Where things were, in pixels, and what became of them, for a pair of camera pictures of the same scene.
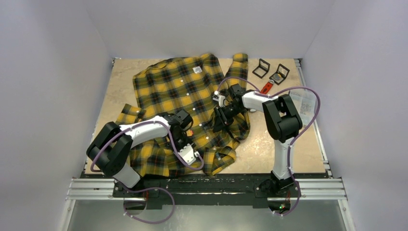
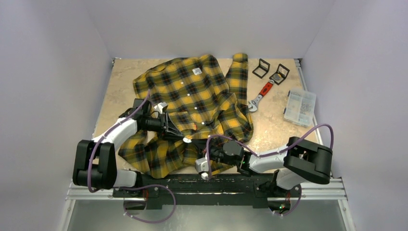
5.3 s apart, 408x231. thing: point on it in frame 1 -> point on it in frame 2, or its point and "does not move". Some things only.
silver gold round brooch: [277, 76] does not move
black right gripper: [221, 116] -> [211, 152]
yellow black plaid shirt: [187, 83] does not move
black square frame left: [263, 68] does not move
